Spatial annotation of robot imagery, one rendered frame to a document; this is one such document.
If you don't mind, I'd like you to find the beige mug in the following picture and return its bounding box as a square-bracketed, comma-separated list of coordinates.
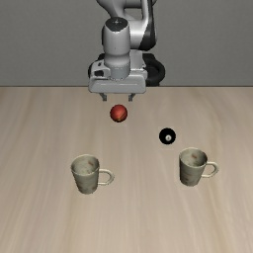
[178, 146, 219, 188]
[69, 153, 116, 196]

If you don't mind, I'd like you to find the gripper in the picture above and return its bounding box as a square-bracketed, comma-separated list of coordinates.
[87, 58, 148, 103]

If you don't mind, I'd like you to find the red onion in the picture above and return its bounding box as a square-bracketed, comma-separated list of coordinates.
[109, 104, 128, 124]

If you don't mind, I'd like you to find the black ball with white spot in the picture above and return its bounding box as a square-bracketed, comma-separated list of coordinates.
[158, 126, 177, 145]

